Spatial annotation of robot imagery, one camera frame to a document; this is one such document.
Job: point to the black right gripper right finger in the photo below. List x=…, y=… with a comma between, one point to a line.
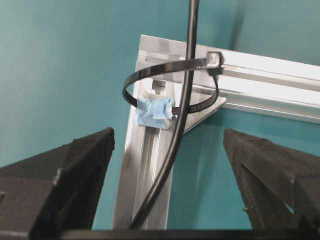
x=280, y=186

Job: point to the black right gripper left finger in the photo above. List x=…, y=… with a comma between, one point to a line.
x=58, y=190

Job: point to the aluminium extrusion frame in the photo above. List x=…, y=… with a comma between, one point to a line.
x=250, y=83

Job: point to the blue tape mount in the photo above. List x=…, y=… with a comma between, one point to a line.
x=154, y=111

